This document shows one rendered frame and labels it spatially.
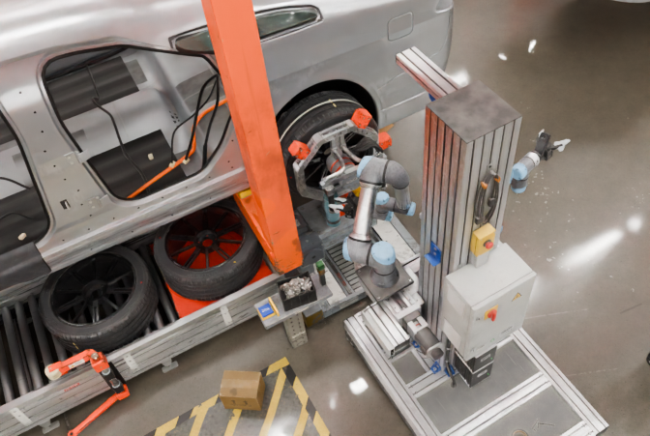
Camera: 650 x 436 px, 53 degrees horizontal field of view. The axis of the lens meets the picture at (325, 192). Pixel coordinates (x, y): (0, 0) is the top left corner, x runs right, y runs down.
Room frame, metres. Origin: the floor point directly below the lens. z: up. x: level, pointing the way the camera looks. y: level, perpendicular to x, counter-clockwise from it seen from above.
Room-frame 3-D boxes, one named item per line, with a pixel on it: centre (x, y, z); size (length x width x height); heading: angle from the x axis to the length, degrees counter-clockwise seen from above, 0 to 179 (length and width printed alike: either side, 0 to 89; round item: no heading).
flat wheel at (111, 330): (2.27, 1.44, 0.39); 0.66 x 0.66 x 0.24
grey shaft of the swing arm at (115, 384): (1.79, 1.35, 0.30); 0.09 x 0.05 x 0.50; 112
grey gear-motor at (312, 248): (2.60, 0.20, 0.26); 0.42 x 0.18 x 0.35; 22
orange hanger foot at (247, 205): (2.58, 0.41, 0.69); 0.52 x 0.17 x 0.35; 22
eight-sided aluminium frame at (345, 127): (2.69, -0.10, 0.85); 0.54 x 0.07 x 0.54; 112
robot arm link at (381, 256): (1.88, -0.24, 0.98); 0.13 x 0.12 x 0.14; 64
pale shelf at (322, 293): (2.04, 0.26, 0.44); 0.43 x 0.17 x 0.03; 112
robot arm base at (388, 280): (1.87, -0.25, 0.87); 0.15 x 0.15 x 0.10
